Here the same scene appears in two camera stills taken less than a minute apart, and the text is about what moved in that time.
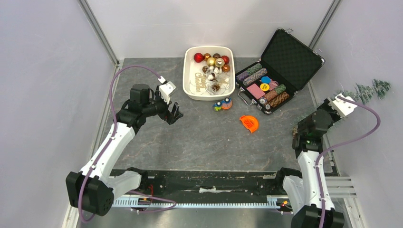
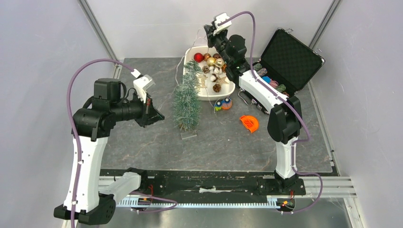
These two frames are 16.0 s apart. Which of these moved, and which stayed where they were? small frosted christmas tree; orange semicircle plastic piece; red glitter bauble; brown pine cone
Moved: small frosted christmas tree
Stayed: brown pine cone; red glitter bauble; orange semicircle plastic piece
